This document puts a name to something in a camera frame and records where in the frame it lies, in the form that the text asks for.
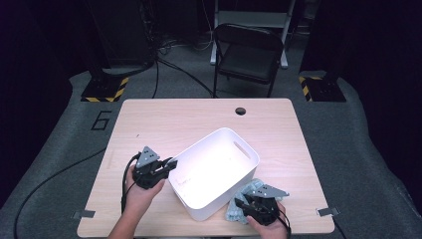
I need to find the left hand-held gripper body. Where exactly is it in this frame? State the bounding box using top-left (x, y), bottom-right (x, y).
top-left (131, 145), bottom-right (167, 191)

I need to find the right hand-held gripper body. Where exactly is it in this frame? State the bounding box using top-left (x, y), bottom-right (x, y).
top-left (246, 184), bottom-right (290, 227)

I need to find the light blue fluffy cloth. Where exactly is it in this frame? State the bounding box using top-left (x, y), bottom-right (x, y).
top-left (224, 177), bottom-right (285, 225)

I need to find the white plastic bin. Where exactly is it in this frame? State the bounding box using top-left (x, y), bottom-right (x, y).
top-left (167, 126), bottom-right (261, 222)

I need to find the person's right hand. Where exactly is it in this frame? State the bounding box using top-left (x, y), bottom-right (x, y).
top-left (246, 201), bottom-right (291, 239)

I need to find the person's left hand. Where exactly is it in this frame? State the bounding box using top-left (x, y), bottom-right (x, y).
top-left (123, 164), bottom-right (166, 217)

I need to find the grey tape piece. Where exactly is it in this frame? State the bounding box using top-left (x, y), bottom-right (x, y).
top-left (73, 209), bottom-right (97, 220)
top-left (316, 207), bottom-right (340, 217)

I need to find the black yellow striped stand base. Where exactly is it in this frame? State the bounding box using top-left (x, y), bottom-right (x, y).
top-left (298, 71), bottom-right (347, 103)
top-left (80, 76), bottom-right (129, 104)

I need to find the black folding chair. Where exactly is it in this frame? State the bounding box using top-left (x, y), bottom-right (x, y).
top-left (212, 23), bottom-right (286, 99)

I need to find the dark equipment cabinet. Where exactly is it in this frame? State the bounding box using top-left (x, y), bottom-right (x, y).
top-left (91, 0), bottom-right (157, 69)

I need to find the black curtain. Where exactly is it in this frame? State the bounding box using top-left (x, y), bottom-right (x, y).
top-left (312, 0), bottom-right (422, 190)
top-left (0, 0), bottom-right (73, 210)

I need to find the white metal stand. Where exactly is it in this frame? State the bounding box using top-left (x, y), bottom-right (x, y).
top-left (209, 0), bottom-right (298, 70)

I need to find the left hand-held gripper cable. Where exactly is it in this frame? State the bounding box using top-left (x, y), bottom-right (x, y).
top-left (120, 152), bottom-right (142, 215)

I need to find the hand-held gripper cable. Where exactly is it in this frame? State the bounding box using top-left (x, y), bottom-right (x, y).
top-left (275, 212), bottom-right (293, 239)
top-left (120, 152), bottom-right (142, 215)

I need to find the right hand-held gripper cable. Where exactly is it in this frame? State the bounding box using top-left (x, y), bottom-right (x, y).
top-left (275, 212), bottom-right (293, 239)

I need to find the black cable on floor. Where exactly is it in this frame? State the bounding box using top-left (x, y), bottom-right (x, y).
top-left (152, 59), bottom-right (160, 100)
top-left (157, 58), bottom-right (217, 99)

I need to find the long black floor cable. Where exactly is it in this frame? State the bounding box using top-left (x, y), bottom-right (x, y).
top-left (13, 147), bottom-right (107, 239)

